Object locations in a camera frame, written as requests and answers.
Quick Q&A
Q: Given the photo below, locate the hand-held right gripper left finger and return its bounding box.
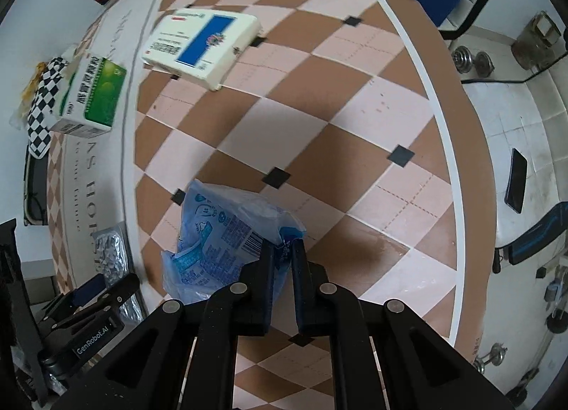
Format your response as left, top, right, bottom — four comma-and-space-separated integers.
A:
51, 239, 277, 410

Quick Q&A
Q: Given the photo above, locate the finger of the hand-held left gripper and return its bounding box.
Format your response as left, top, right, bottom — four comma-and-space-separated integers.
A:
42, 274, 142, 349
44, 274, 109, 317

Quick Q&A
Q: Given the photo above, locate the black cushion with blue lines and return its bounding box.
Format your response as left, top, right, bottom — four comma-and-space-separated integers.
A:
492, 201, 568, 277

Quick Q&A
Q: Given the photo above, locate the small metal dumbbell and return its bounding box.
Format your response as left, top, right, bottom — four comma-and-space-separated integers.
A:
450, 46, 495, 79
473, 342, 509, 373

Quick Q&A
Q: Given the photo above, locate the black and white checkered cloth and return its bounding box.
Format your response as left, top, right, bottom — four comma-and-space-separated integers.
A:
26, 57, 69, 160

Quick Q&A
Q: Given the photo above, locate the yellowish plastic bag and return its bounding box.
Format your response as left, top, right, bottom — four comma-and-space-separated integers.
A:
9, 61, 47, 131

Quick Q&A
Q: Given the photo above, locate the green and white medicine box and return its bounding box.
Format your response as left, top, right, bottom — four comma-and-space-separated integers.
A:
48, 47, 127, 136

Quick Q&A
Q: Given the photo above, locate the checkered printed table mat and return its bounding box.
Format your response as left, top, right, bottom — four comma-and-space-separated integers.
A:
47, 0, 495, 410

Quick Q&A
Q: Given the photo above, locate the clear plastic container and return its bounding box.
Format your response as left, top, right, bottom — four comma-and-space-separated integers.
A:
510, 10, 560, 71

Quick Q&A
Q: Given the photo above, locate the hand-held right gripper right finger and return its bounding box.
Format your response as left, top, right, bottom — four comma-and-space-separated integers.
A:
290, 239, 518, 410

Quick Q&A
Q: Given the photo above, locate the white box with blue panel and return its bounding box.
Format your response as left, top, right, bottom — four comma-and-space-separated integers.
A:
141, 8, 262, 92

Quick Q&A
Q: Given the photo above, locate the blue plastic bag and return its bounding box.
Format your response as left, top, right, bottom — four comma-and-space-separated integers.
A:
160, 179, 308, 306

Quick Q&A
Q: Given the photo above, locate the black smartphone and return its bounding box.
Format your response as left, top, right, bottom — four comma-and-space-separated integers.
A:
504, 148, 529, 214

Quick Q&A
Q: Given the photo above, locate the folded black table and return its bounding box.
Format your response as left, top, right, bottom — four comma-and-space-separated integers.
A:
22, 155, 50, 228

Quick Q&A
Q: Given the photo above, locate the large silver blister pack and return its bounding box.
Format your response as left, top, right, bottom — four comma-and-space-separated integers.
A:
91, 222, 145, 326

